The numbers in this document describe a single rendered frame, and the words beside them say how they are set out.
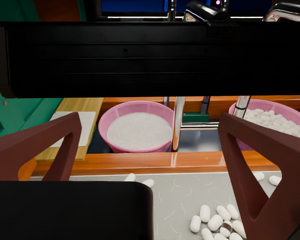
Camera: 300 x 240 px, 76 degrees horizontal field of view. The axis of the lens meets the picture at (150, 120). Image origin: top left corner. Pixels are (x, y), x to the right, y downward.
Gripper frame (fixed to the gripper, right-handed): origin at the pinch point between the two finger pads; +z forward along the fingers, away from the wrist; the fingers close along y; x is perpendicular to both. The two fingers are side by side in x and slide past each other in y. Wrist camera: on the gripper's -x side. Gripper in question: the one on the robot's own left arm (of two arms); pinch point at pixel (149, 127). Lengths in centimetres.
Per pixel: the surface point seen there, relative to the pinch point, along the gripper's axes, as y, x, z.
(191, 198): -9.8, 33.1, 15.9
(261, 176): -27.7, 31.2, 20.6
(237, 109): -21.3, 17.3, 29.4
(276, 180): -30.7, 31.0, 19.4
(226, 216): -16.0, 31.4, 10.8
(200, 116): -20, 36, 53
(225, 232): -14.7, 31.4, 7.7
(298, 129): -50, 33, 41
